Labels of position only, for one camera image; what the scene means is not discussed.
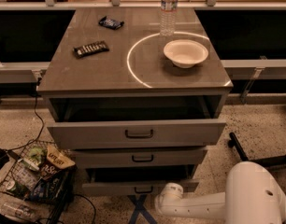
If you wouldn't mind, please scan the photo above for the tan chip bag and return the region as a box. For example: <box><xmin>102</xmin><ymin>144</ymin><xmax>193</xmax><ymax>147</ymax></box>
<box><xmin>47</xmin><ymin>145</ymin><xmax>75</xmax><ymax>169</ymax></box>

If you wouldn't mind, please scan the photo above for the black chair base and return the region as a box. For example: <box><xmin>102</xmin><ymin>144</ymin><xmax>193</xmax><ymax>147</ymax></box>
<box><xmin>228</xmin><ymin>133</ymin><xmax>286</xmax><ymax>168</ymax></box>

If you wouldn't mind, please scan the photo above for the grey drawer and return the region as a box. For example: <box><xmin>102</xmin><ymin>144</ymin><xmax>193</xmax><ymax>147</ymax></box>
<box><xmin>82</xmin><ymin>164</ymin><xmax>198</xmax><ymax>196</ymax></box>
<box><xmin>48</xmin><ymin>119</ymin><xmax>225</xmax><ymax>149</ymax></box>
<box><xmin>71</xmin><ymin>147</ymin><xmax>207</xmax><ymax>169</ymax></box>

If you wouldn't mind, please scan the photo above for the grey drawer cabinet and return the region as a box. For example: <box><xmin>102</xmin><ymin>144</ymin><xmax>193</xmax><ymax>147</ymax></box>
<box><xmin>36</xmin><ymin>7</ymin><xmax>235</xmax><ymax>183</ymax></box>

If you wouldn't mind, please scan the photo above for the green can in basket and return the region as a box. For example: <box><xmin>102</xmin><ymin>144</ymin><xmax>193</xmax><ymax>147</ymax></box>
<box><xmin>6</xmin><ymin>180</ymin><xmax>27</xmax><ymax>198</ymax></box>

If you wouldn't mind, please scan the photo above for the white paper bowl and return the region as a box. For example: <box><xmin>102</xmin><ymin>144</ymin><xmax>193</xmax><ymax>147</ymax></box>
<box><xmin>164</xmin><ymin>39</ymin><xmax>208</xmax><ymax>68</ymax></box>

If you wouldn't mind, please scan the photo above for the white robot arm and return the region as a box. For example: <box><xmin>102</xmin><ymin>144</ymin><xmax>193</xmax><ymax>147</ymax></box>
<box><xmin>154</xmin><ymin>161</ymin><xmax>286</xmax><ymax>224</ymax></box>

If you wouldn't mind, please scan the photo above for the dark blue snack packet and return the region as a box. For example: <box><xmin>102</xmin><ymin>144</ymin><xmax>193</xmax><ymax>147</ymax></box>
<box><xmin>98</xmin><ymin>16</ymin><xmax>124</xmax><ymax>30</ymax></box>

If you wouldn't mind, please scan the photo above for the black chocolate bar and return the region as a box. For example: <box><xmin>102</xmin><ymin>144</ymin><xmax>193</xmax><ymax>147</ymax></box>
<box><xmin>73</xmin><ymin>41</ymin><xmax>109</xmax><ymax>59</ymax></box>

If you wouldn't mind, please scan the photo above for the black wire basket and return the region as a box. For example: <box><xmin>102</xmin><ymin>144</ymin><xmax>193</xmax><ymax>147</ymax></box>
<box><xmin>0</xmin><ymin>141</ymin><xmax>76</xmax><ymax>224</ymax></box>

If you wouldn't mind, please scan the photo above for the clear plastic water bottle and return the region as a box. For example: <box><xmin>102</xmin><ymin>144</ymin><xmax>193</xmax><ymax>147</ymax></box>
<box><xmin>160</xmin><ymin>0</ymin><xmax>178</xmax><ymax>36</ymax></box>

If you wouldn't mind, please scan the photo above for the black power cable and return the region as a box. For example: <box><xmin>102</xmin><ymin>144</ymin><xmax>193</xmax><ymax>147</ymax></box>
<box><xmin>0</xmin><ymin>77</ymin><xmax>46</xmax><ymax>201</ymax></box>

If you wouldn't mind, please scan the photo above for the green snack bag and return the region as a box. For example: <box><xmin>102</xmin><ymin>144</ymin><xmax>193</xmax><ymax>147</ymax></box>
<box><xmin>27</xmin><ymin>147</ymin><xmax>47</xmax><ymax>167</ymax></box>

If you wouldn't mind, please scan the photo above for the clear bottle on floor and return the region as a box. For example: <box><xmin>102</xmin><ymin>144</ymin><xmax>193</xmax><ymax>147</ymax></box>
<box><xmin>1</xmin><ymin>202</ymin><xmax>40</xmax><ymax>222</ymax></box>

